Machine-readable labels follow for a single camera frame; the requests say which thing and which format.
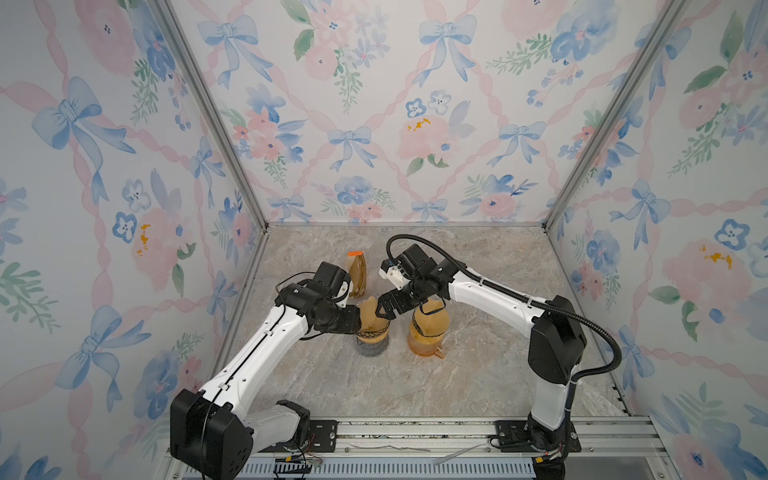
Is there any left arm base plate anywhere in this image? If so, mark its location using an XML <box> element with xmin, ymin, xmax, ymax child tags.
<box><xmin>278</xmin><ymin>420</ymin><xmax>339</xmax><ymax>454</ymax></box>

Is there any right aluminium corner post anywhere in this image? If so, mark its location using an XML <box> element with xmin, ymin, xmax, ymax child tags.
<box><xmin>542</xmin><ymin>0</ymin><xmax>688</xmax><ymax>234</ymax></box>

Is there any aluminium mounting rail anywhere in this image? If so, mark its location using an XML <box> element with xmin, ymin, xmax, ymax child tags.
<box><xmin>158</xmin><ymin>417</ymin><xmax>682</xmax><ymax>479</ymax></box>

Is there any grey ribbed dripper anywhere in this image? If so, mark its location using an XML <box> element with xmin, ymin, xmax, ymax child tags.
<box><xmin>356</xmin><ymin>325</ymin><xmax>390</xmax><ymax>344</ymax></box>

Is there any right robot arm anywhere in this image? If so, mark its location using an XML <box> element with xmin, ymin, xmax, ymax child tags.
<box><xmin>376</xmin><ymin>244</ymin><xmax>587</xmax><ymax>452</ymax></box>

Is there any brown paper coffee filter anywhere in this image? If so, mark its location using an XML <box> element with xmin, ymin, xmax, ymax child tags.
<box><xmin>409</xmin><ymin>299</ymin><xmax>451</xmax><ymax>344</ymax></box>

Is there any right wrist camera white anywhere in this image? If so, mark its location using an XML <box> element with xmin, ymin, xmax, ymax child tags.
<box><xmin>378</xmin><ymin>259</ymin><xmax>410</xmax><ymax>290</ymax></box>

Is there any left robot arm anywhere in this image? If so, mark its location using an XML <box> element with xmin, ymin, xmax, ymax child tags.
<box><xmin>169</xmin><ymin>262</ymin><xmax>361</xmax><ymax>479</ymax></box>

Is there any grey glass carafe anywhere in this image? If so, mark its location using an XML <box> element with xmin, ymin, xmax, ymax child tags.
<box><xmin>355</xmin><ymin>339</ymin><xmax>389</xmax><ymax>357</ymax></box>

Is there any left aluminium corner post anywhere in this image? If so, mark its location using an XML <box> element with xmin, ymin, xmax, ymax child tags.
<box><xmin>148</xmin><ymin>0</ymin><xmax>268</xmax><ymax>234</ymax></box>

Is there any coffee filter pack orange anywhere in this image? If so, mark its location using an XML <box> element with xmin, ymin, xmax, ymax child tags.
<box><xmin>346</xmin><ymin>250</ymin><xmax>367</xmax><ymax>299</ymax></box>

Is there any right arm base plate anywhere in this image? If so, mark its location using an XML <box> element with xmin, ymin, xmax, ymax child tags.
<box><xmin>493</xmin><ymin>419</ymin><xmax>582</xmax><ymax>454</ymax></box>

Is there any orange glass carafe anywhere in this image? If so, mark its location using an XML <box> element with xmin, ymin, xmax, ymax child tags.
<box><xmin>407</xmin><ymin>335</ymin><xmax>445</xmax><ymax>359</ymax></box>

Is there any aluminium corner post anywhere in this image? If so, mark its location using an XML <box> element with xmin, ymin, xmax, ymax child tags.
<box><xmin>542</xmin><ymin>0</ymin><xmax>688</xmax><ymax>234</ymax></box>
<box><xmin>148</xmin><ymin>0</ymin><xmax>268</xmax><ymax>234</ymax></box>

